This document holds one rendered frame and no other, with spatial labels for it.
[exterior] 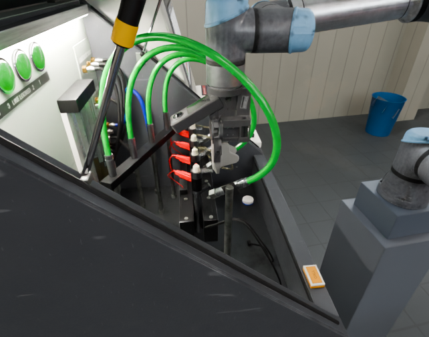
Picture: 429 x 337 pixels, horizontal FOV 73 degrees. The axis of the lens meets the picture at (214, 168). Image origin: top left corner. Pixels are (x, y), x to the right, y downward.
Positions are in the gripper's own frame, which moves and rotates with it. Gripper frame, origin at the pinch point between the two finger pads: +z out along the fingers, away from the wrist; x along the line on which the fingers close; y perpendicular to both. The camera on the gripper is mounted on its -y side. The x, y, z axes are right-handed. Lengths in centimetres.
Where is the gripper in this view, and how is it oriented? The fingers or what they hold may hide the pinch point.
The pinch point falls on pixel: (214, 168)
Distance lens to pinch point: 69.1
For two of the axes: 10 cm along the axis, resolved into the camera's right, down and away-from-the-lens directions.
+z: 0.0, 8.3, 5.5
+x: -1.0, -5.5, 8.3
